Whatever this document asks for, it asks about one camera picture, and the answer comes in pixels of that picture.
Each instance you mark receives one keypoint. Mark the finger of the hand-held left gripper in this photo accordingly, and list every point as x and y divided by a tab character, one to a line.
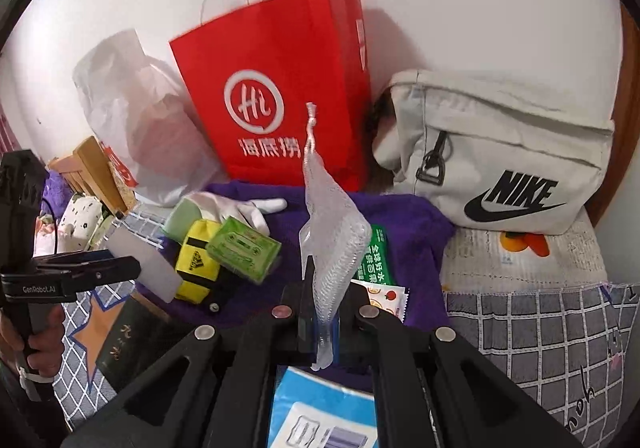
95	256
110	270

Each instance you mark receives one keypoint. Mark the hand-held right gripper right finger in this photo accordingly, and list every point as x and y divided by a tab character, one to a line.
350	328

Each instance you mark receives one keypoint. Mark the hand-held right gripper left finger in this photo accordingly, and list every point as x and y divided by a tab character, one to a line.
295	308

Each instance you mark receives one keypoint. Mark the fruit print wipe packet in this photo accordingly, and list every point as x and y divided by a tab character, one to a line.
387	300

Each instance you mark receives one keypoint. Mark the green sachet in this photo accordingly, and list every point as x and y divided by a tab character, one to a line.
375	258

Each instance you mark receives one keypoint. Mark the white mesh soap bag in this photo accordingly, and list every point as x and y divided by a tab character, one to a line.
335	238

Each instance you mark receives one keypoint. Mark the light green cassette packet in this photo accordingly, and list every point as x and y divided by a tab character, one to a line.
240	248

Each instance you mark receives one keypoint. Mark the yellow mini pouch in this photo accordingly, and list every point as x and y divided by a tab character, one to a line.
192	273

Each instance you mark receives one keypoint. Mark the white glove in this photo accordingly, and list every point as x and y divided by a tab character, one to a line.
225	205

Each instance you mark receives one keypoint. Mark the person's left hand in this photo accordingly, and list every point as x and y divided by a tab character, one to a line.
42	348

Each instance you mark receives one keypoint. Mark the pink patterned cloth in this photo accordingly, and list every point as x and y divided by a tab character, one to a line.
47	233

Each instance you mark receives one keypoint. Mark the white sponge block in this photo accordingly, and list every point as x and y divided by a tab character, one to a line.
145	263

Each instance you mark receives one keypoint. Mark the white dotted pillow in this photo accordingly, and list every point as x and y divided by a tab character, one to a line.
80	223

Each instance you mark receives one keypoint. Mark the purple plush toy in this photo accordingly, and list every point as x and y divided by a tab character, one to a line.
55	193

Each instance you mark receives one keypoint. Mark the patterned book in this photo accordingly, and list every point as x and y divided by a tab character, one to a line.
125	195

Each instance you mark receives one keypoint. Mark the dark rectangular box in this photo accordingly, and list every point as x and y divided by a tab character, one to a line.
135	343

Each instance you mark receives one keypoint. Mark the blue tissue pack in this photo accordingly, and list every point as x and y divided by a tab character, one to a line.
320	403

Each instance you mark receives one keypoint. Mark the wooden headboard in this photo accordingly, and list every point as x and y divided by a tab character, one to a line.
92	168

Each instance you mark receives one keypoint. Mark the purple towel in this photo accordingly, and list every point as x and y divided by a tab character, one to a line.
410	228

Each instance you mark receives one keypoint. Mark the white plastic shopping bag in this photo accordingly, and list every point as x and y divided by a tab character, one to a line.
145	118

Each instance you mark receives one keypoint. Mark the grey waist bag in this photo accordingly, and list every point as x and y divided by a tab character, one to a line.
500	128

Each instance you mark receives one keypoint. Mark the red paper bag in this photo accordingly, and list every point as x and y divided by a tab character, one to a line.
280	53

